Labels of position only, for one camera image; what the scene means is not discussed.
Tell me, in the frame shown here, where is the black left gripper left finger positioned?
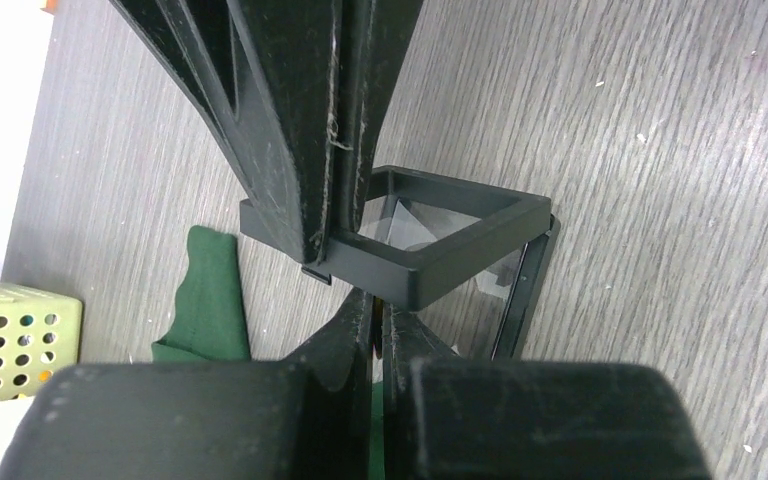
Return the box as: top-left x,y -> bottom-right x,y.
0,289 -> 374,479

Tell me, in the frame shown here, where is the white and green t-shirt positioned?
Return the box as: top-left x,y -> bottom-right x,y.
151,225 -> 251,362

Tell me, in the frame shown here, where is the yellow-green perforated basket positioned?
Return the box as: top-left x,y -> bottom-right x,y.
0,283 -> 83,401

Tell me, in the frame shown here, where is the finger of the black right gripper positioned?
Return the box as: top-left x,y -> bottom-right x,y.
115,1 -> 341,263
334,0 -> 424,231

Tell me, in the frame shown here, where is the round white brooch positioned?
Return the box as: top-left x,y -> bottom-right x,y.
371,296 -> 387,362

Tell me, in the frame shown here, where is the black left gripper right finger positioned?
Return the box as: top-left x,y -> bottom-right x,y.
381,307 -> 711,479

